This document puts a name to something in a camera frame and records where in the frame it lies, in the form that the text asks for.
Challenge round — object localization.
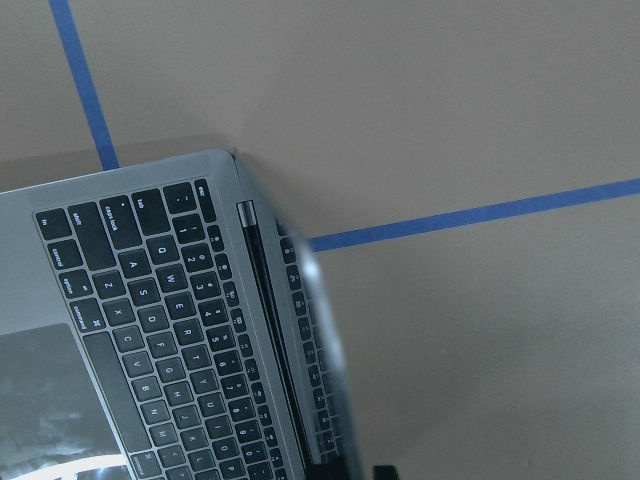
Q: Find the grey laptop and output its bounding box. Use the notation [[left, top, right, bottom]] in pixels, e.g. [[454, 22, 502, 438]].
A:
[[1, 150, 364, 479]]

